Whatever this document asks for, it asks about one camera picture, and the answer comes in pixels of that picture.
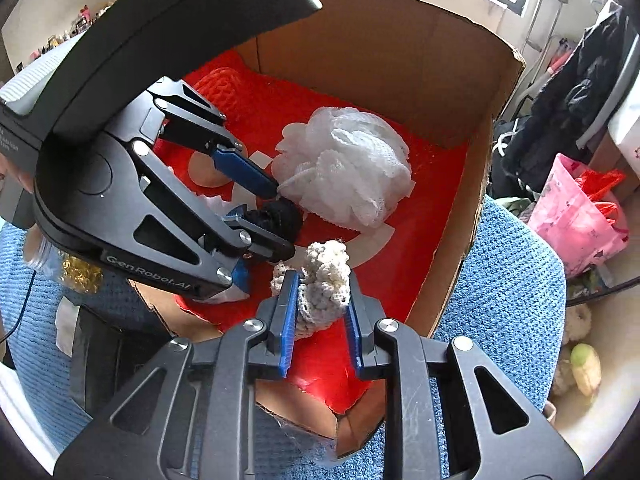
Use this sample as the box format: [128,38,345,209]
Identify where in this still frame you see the white mesh bath sponge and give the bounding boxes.
[274,106,416,232]

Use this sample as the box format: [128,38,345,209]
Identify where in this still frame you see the red plastic bag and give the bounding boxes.
[575,169,628,226]

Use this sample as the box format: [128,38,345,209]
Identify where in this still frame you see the black flat box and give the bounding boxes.
[67,305,173,418]

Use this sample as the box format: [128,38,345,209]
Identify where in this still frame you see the blue knit blanket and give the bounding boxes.
[0,195,567,480]

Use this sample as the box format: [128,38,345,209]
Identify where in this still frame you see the glass jar with gold contents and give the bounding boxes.
[22,230,104,294]

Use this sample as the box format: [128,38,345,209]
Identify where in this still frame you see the black yarn ball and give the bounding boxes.
[255,199,305,253]

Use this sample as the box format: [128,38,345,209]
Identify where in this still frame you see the white folding stand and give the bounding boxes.
[520,0,567,107]

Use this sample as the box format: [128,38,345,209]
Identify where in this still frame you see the blue packet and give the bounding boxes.
[192,259,251,306]

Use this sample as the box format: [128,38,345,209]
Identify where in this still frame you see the yellow green plush toy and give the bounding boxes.
[550,305,604,402]

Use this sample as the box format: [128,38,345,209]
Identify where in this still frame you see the black cable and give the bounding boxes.
[0,270,37,347]

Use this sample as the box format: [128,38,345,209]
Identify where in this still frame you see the cream crochet item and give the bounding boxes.
[270,240,352,344]

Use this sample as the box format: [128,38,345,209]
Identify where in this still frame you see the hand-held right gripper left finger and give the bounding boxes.
[54,269,302,480]

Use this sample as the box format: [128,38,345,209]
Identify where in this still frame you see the cardboard box with red lining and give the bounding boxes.
[127,0,528,456]

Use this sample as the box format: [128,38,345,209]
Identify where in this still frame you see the dark hanging clothes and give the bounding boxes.
[492,2,640,201]

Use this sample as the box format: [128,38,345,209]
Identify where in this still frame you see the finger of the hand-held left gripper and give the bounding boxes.
[106,140,297,300]
[149,78,280,199]

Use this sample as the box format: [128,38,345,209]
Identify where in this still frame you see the pink plastic bag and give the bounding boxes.
[527,154,630,278]

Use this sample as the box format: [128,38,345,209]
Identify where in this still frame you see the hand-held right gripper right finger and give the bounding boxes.
[343,270,584,480]

